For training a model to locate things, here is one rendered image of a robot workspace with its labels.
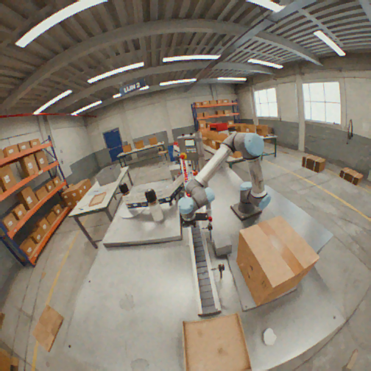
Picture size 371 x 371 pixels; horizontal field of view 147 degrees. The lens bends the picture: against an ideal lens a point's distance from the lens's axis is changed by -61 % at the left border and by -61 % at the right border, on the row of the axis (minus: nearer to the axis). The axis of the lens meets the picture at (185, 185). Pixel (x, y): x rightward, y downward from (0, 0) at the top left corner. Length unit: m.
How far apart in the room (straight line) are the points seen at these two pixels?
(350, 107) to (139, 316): 6.16
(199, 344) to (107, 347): 0.46
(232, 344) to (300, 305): 0.37
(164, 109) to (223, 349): 8.67
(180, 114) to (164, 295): 8.44
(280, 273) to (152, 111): 8.49
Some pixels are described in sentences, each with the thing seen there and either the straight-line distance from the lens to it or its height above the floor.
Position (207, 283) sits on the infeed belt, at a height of 0.88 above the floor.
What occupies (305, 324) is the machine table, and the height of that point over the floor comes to 0.83.
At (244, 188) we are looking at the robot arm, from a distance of 1.05.
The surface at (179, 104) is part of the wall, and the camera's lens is 8.69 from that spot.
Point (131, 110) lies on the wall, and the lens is 8.68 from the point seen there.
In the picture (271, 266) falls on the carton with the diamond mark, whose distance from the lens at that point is 0.57.
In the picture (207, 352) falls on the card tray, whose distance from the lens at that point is 0.77.
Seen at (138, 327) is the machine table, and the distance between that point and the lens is 0.86.
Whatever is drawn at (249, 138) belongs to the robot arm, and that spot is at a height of 1.47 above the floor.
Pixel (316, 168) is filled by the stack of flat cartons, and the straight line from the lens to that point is 4.66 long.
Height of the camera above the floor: 1.60
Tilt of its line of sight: 26 degrees down
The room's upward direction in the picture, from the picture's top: 12 degrees counter-clockwise
